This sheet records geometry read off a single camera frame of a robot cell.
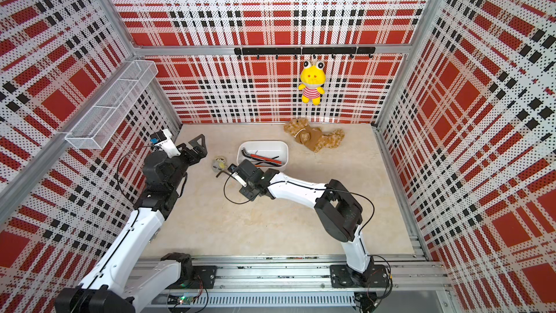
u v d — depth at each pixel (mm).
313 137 1014
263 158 1063
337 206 510
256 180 666
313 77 909
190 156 663
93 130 689
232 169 761
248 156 1076
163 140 628
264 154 1071
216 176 927
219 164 994
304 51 886
